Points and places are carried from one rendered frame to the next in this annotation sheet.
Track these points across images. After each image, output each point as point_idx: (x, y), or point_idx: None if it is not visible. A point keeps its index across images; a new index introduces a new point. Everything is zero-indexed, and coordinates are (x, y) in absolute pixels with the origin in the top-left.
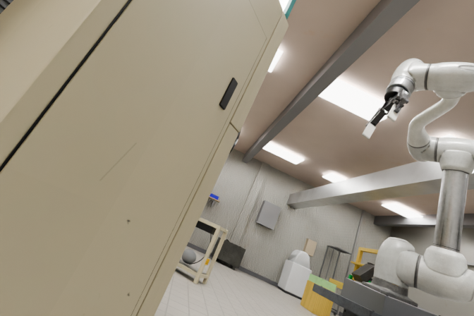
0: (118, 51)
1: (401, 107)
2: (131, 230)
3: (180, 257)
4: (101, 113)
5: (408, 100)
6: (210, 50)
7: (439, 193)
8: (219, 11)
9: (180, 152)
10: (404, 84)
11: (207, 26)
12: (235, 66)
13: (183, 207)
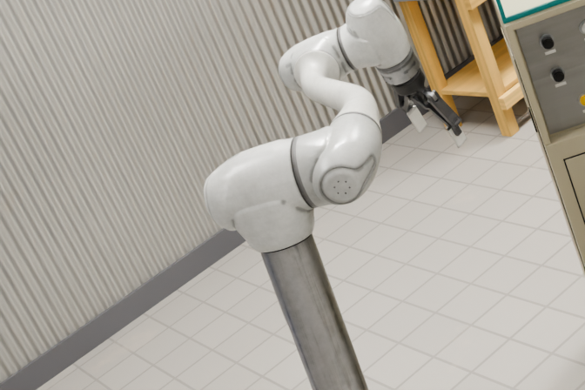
0: (532, 121)
1: (406, 112)
2: (561, 205)
3: (574, 236)
4: (541, 149)
5: (396, 104)
6: (525, 97)
7: (332, 291)
8: (516, 72)
9: (548, 164)
10: None
11: (521, 85)
12: (526, 98)
13: (561, 200)
